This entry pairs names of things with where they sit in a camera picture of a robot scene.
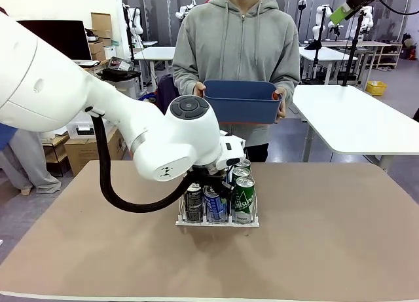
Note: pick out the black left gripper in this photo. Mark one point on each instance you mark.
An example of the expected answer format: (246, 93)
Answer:
(207, 176)

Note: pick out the white workshop table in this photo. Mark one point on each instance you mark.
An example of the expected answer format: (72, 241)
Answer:
(157, 53)
(330, 54)

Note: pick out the small brown cardboard box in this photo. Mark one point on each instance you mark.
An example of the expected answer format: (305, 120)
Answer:
(97, 49)

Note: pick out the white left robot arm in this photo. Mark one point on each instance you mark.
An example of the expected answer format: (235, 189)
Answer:
(82, 102)

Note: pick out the black bag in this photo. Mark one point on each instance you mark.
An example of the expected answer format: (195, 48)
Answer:
(121, 75)

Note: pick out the large brown cardboard box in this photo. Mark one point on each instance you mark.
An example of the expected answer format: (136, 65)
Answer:
(82, 154)

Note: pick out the slim black camera stand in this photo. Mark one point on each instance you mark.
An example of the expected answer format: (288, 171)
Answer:
(317, 53)

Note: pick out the large white table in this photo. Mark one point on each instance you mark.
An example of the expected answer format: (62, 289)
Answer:
(347, 118)

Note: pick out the person's left forearm grey sleeve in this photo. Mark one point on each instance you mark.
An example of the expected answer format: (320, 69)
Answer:
(289, 79)

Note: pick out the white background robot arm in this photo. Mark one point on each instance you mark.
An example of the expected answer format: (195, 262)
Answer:
(183, 11)
(366, 23)
(319, 20)
(135, 20)

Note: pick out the person's right forearm grey sleeve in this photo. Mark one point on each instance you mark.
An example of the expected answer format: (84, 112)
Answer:
(185, 79)

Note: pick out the wooden shelf workbench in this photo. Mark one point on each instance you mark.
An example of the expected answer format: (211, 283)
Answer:
(376, 44)

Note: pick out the black computer monitor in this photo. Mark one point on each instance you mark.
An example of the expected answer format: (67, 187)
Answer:
(65, 40)

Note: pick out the person's left hand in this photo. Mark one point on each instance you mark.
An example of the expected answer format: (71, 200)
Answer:
(284, 102)

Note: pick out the tall open cardboard box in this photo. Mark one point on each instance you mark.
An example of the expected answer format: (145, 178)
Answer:
(101, 25)

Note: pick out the person in grey hoodie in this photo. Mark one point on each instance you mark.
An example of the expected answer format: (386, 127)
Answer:
(235, 46)

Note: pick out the black Pepsi can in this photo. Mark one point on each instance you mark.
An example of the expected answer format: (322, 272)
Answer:
(193, 203)

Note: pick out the clear plastic storage box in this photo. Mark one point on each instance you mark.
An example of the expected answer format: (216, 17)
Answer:
(82, 131)

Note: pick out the red canister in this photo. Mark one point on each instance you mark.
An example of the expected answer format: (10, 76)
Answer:
(411, 54)

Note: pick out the clear plastic can dispenser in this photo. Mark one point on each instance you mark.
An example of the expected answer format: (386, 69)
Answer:
(217, 224)

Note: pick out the person's right hand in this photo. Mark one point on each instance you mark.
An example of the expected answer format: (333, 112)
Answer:
(199, 89)

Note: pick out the small wooden side table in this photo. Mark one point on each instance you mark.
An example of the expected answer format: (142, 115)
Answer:
(57, 141)

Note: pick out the black tripod stand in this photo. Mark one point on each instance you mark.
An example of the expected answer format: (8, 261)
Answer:
(353, 53)

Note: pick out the dark purple jacket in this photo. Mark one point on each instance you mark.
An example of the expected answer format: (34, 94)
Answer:
(168, 89)

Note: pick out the yellow plastic crate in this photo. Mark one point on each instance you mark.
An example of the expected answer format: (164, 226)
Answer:
(376, 89)

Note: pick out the white plastic bin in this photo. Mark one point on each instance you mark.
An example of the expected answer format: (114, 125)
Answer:
(110, 52)

